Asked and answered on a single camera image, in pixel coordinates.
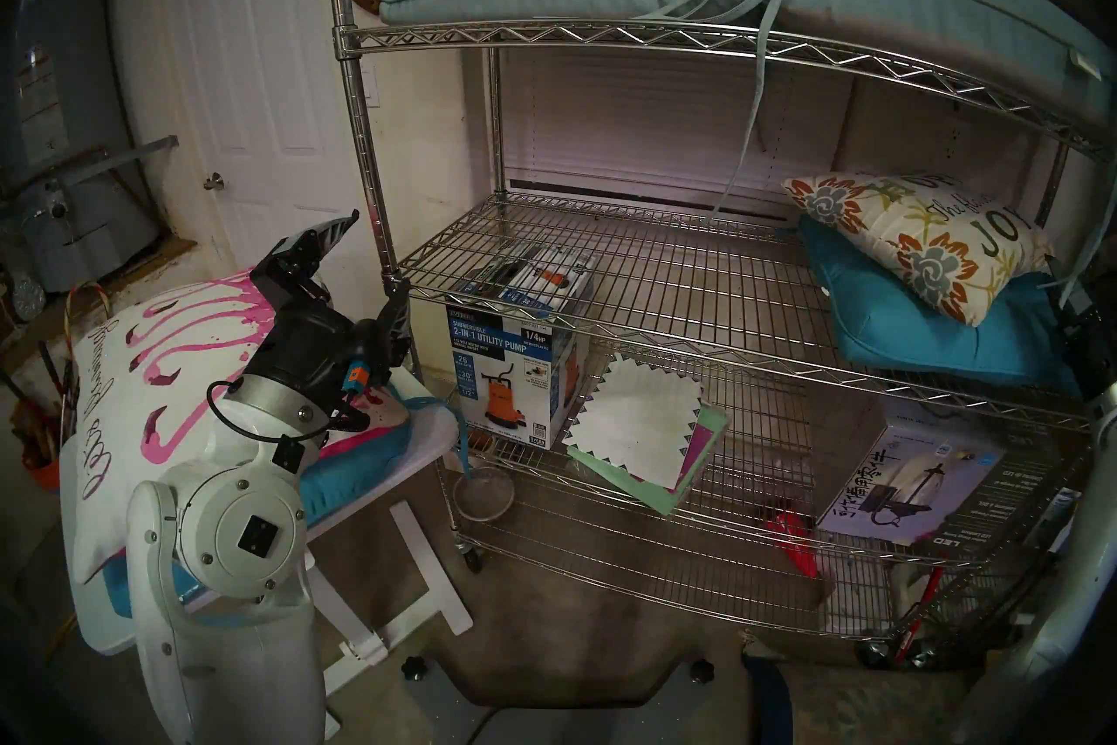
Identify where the pink paper sheet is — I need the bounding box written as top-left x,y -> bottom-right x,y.
679,416 -> 718,487

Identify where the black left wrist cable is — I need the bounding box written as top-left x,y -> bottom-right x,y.
206,378 -> 331,443

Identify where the utility pump box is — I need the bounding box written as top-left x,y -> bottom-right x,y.
447,246 -> 596,452

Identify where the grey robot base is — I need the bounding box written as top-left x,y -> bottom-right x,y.
428,639 -> 751,745

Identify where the green paper sheet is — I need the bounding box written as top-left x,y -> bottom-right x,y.
567,403 -> 732,515

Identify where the white scalloped paper sheet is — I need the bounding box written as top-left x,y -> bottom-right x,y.
563,355 -> 703,491

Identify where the teal tufted seat cushion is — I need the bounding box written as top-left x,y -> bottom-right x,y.
798,215 -> 1083,395

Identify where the teal flat seat cushion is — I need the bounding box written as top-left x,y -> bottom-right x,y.
103,394 -> 455,622

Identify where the red plastic bag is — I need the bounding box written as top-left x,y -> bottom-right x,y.
766,509 -> 823,580

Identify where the floral JOY throw pillow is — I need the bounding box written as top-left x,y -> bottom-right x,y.
783,172 -> 1057,327

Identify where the grey water heater tank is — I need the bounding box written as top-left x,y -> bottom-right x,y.
13,0 -> 162,290

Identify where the patterned grey cloth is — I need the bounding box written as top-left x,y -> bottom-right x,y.
777,665 -> 991,745

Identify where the white panel door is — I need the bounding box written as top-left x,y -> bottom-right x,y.
109,0 -> 385,290

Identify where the chrome wire shelf rack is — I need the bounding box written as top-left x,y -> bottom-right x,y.
323,0 -> 1117,666

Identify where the dark blue cloth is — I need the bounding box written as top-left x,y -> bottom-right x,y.
742,652 -> 795,745

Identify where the LED lamp box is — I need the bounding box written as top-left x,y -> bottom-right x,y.
816,403 -> 1061,552

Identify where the white folding table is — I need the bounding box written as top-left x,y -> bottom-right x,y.
65,350 -> 476,740

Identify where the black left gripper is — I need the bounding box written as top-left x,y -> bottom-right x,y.
240,209 -> 412,426

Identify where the brown wooden ledge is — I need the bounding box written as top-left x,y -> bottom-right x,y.
0,235 -> 197,373

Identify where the clear glass bowl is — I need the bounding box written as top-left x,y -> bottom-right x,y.
454,466 -> 516,523

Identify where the pink flamingo throw pillow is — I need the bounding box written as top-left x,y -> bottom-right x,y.
59,272 -> 411,587

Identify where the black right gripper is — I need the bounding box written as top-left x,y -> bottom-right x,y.
1058,282 -> 1117,397

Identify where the metal tank strap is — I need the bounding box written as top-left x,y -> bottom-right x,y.
0,137 -> 180,203

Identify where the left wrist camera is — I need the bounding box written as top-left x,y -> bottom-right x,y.
337,350 -> 387,405

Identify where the red handled tool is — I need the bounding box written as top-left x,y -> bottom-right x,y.
894,567 -> 948,666

